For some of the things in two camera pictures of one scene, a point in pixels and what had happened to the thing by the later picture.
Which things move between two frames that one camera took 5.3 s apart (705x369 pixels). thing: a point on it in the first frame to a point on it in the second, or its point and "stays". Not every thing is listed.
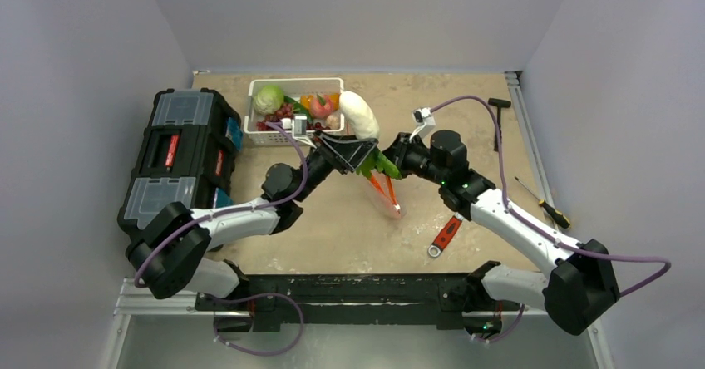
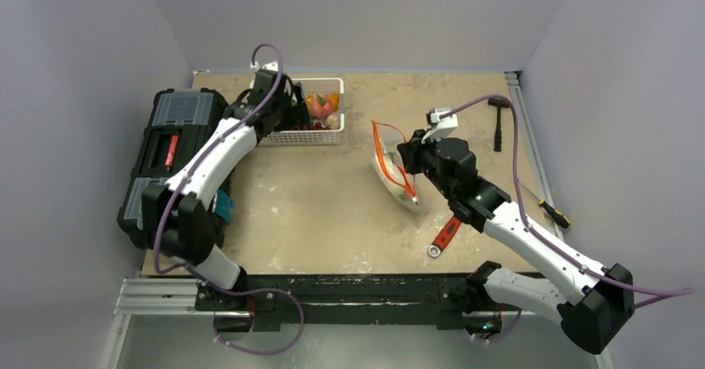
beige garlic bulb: [332, 122] stays
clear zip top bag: [387, 192] to [389, 167]
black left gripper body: [319, 164] to [288, 116]
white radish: [359, 115] to [396, 178]
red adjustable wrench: [445, 235] stays
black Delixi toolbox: [419, 302] stays
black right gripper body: [396, 150] stays
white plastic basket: [293, 88] stays
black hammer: [499, 103] stays
